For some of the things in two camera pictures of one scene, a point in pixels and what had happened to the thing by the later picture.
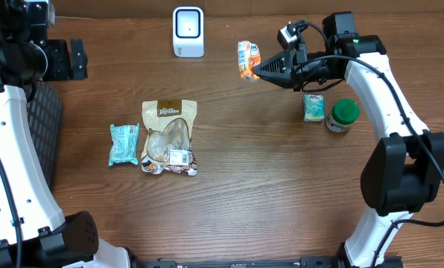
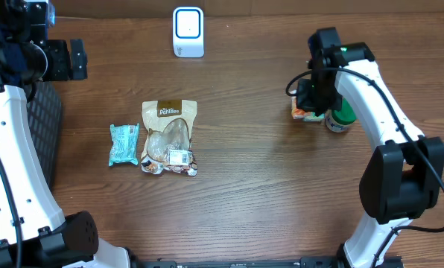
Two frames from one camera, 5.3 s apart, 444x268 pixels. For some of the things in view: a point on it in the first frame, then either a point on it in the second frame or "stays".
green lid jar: [344, 112] stays
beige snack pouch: [167, 127] stays
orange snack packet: [248, 56] -> [297, 113]
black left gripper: [78, 59] stays
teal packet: [124, 143] stays
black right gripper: [286, 61] -> [305, 103]
